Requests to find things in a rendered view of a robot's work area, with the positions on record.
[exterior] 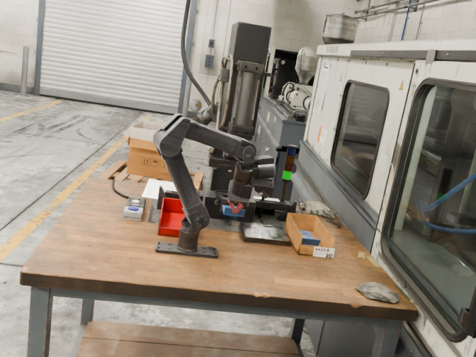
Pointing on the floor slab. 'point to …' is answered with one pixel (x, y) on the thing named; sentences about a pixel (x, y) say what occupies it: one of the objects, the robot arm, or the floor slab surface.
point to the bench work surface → (195, 284)
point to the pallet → (142, 176)
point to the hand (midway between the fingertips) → (235, 210)
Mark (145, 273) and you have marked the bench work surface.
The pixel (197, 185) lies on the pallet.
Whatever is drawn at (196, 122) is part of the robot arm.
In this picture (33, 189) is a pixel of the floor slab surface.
